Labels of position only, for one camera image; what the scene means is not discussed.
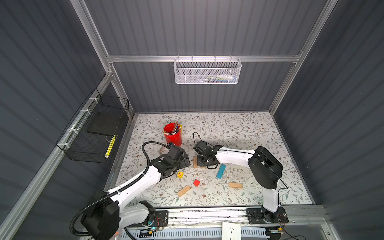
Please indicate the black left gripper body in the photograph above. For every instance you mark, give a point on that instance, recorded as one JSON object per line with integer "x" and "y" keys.
{"x": 181, "y": 163}

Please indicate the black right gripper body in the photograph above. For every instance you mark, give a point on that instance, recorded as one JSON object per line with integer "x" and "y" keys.
{"x": 201, "y": 161}

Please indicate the teal wooden plank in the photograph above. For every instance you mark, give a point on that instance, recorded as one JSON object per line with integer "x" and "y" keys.
{"x": 221, "y": 171}

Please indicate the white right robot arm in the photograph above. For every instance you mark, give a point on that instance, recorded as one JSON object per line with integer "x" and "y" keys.
{"x": 266, "y": 169}

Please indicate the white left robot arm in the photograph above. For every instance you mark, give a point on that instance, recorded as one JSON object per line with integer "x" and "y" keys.
{"x": 109, "y": 212}

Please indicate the clear tape roll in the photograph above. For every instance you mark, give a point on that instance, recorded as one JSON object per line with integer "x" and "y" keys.
{"x": 163, "y": 151}

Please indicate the yellow letter E cube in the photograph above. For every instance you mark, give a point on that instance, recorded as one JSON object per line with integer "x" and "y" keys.
{"x": 180, "y": 175}

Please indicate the red pencil cup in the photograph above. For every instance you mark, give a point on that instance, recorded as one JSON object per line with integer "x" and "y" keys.
{"x": 173, "y": 133}

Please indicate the red wooden cube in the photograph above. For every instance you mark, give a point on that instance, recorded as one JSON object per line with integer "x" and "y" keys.
{"x": 196, "y": 183}

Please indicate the white power socket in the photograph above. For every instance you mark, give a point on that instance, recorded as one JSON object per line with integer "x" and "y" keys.
{"x": 231, "y": 231}

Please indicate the white wire basket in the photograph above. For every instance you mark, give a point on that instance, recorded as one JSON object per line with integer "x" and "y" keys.
{"x": 209, "y": 71}

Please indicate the black wire basket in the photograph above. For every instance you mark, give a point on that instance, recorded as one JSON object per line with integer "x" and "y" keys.
{"x": 88, "y": 139}

